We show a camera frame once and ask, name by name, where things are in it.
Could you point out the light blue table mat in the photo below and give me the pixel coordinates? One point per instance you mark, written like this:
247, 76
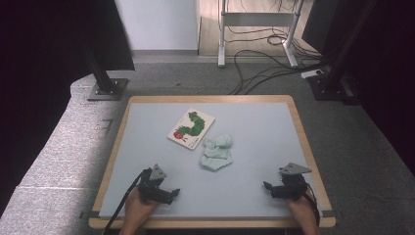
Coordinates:
228, 196

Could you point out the white desk frame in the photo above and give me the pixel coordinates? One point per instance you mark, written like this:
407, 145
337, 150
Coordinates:
257, 19

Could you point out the wooden table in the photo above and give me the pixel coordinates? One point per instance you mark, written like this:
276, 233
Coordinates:
208, 99

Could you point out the black tape strip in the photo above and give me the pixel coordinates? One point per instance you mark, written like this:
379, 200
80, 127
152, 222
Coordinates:
332, 214
91, 214

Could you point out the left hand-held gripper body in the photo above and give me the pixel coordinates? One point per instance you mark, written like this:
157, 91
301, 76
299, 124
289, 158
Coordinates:
150, 189

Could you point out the person's left hand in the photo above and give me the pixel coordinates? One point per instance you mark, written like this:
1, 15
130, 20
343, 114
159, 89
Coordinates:
137, 210

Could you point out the black stand with grey base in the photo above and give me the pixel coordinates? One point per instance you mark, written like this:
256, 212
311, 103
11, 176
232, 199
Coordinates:
107, 89

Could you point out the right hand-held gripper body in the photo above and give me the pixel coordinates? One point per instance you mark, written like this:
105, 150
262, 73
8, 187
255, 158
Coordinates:
292, 189

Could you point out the person's right hand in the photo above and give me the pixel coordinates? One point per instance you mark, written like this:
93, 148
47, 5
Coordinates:
303, 210

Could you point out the grey padded block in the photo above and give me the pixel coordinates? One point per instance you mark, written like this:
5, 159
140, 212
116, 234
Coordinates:
49, 147

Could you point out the black curtain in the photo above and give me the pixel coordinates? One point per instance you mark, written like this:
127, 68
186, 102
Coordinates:
391, 65
39, 49

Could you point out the caterpillar picture book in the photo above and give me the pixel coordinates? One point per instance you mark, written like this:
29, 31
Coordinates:
192, 129

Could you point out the white power strip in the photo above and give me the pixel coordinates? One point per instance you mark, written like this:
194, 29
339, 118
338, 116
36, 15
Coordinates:
311, 73

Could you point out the light green cloth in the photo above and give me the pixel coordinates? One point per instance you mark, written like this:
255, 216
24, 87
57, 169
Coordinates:
217, 153

